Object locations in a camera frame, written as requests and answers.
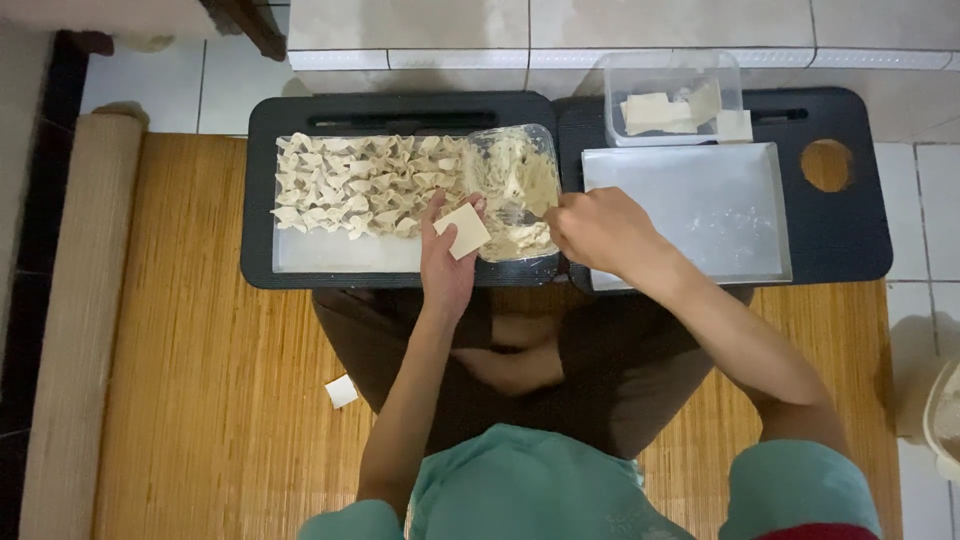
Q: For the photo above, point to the person's green shirt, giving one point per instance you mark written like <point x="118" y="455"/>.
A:
<point x="525" y="487"/>

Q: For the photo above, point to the rolled beige mat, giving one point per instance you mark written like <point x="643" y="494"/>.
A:
<point x="82" y="300"/>

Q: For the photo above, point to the person's brown trousers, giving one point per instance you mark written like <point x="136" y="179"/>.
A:
<point x="615" y="375"/>

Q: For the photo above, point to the pile of folded dumplings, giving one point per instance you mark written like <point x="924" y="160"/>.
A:
<point x="360" y="187"/>

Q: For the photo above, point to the black lap table with hole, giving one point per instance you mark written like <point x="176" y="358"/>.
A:
<point x="862" y="225"/>

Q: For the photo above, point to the dark wooden furniture leg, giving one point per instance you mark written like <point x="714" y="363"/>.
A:
<point x="251" y="26"/>

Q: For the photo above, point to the pale minced filling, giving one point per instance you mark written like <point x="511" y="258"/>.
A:
<point x="521" y="187"/>

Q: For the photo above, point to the white plastic bucket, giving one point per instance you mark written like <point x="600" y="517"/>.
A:
<point x="946" y="420"/>

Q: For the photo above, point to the person's right fingers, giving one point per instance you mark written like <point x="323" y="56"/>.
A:
<point x="564" y="225"/>

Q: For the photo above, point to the clear plastic wrapper box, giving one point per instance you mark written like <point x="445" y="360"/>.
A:
<point x="675" y="71"/>

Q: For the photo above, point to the small white wrapper scrap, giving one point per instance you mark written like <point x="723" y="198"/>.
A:
<point x="341" y="391"/>

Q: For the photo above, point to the clear plastic filling container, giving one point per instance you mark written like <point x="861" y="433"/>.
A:
<point x="517" y="161"/>

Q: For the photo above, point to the square white dumpling wrapper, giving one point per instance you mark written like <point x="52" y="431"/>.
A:
<point x="463" y="231"/>

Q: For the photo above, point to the person's left hand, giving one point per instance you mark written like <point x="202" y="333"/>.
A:
<point x="444" y="277"/>

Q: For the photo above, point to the stack of dumpling wrappers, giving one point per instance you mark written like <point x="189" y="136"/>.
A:
<point x="660" y="114"/>

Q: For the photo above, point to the metal fork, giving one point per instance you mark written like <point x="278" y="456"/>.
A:
<point x="525" y="217"/>

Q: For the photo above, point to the person's right hand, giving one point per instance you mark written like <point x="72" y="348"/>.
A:
<point x="607" y="232"/>

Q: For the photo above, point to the metal tray with dumplings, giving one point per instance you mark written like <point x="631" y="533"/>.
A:
<point x="337" y="253"/>

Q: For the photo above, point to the black lap table with slot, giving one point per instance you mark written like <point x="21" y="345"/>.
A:
<point x="259" y="187"/>

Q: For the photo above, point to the loose dumpling wrapper sheet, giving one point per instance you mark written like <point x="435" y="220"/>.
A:
<point x="735" y="126"/>

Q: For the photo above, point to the woven bamboo floor mat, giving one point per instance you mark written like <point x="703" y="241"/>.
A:
<point x="210" y="337"/>

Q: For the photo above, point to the empty floured metal tray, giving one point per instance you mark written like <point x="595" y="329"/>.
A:
<point x="697" y="210"/>

